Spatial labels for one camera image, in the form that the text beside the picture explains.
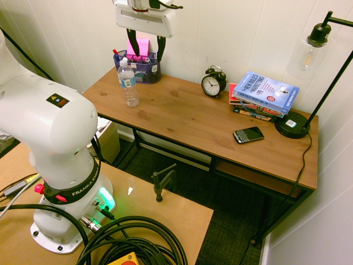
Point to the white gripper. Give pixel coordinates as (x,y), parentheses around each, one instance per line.
(143,22)

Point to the clear plastic water bottle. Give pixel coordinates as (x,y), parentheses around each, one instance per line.
(128,82)

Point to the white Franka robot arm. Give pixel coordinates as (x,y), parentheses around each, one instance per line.
(47,129)

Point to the white trash bin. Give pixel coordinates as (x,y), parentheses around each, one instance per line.
(109,140)

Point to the pink sticky note pad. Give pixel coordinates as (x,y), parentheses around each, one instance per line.
(143,47)

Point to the purple mesh desk organizer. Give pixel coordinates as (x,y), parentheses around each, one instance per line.
(146,72)

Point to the red marker pen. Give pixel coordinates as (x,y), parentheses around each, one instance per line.
(115,52)

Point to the blue marker pen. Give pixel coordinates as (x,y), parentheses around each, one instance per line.
(117,58)

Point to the black twin-bell alarm clock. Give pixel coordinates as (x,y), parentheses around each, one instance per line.
(211,85)

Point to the red book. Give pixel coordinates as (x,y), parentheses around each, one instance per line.
(231,95)

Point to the black paperback book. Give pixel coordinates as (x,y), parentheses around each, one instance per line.
(248,111)

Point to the blue marketing book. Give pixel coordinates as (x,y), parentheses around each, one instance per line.
(268,91)

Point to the black keyboard smartphone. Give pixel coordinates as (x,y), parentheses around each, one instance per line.
(248,134)

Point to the black screw clamp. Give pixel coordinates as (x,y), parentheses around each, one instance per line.
(164,180)

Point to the black glass-shade desk lamp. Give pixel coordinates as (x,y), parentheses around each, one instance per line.
(292,125)

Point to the wooden robot mounting board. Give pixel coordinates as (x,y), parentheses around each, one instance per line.
(171,218)

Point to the yellow emergency stop box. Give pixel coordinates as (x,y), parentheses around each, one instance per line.
(125,259)

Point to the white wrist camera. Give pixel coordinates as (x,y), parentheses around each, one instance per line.
(162,2)

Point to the wooden desk black frame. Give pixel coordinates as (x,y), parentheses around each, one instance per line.
(193,118)

